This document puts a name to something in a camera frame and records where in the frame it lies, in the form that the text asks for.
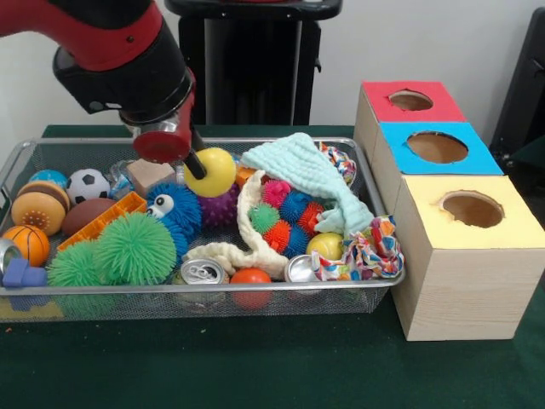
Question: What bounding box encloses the large green spiky ball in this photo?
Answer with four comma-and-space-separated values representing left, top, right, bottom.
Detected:
94, 211, 177, 286

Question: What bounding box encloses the blue furry googly-eyed toy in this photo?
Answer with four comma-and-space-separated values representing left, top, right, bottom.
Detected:
145, 183, 204, 261

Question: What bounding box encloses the orange plastic toy piece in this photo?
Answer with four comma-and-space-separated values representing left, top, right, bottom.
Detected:
58, 191, 146, 254

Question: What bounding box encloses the black floor stand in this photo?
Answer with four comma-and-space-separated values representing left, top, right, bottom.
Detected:
492, 7, 545, 171

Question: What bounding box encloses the green cloth table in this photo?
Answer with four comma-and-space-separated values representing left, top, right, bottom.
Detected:
0, 124, 545, 409

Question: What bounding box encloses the small soccer ball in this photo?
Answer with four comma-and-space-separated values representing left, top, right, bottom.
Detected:
66, 168, 112, 205

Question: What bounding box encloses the wooden box with three holes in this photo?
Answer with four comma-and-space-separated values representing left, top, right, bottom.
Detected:
353, 81, 545, 342

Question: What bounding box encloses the colourful polka-dot cloth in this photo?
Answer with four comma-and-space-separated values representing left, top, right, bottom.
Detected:
313, 216, 406, 283

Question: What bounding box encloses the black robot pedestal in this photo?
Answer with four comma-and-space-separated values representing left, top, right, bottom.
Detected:
164, 0, 346, 126

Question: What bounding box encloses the green spiky googly-eyed toy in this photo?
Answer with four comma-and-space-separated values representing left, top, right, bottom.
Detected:
47, 240, 101, 288

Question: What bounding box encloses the toy burger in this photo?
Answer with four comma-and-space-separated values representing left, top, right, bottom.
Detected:
10, 181, 71, 238

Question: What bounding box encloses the brown toy football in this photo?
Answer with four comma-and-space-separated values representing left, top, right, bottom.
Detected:
61, 198, 113, 237

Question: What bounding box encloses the wire mesh bin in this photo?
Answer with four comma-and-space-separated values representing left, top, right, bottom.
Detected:
0, 136, 408, 321

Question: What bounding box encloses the small orange basketball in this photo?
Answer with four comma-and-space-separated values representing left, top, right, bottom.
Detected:
3, 224, 52, 268

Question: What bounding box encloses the mint green cloth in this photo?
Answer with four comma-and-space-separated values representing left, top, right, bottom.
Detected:
240, 132, 376, 239

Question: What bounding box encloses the yellow ball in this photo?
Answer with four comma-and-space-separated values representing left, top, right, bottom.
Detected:
183, 147, 238, 199

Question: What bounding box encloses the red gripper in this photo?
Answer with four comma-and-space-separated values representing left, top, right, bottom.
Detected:
131, 72, 209, 181

